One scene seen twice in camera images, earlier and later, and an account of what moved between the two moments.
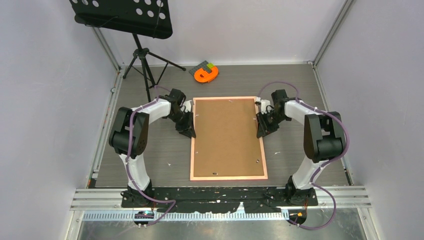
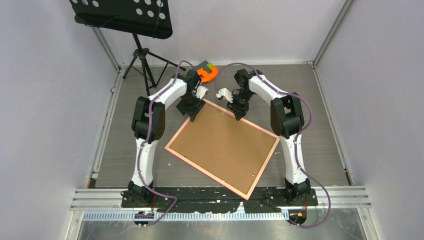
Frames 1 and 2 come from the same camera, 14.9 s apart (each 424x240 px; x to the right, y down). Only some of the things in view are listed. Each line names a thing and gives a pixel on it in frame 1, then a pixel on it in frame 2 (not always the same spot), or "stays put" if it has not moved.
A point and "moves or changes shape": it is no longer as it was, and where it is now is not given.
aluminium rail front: x=106 y=205 stays put
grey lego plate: x=203 y=65 stays put
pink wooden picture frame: x=208 y=178 moves or changes shape
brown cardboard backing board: x=226 y=143 moves or changes shape
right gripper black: x=263 y=127 -> x=239 y=111
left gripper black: x=188 y=124 -> x=193 y=110
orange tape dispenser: x=202 y=76 stays put
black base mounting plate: x=215 y=200 stays put
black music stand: x=150 y=18 stays put
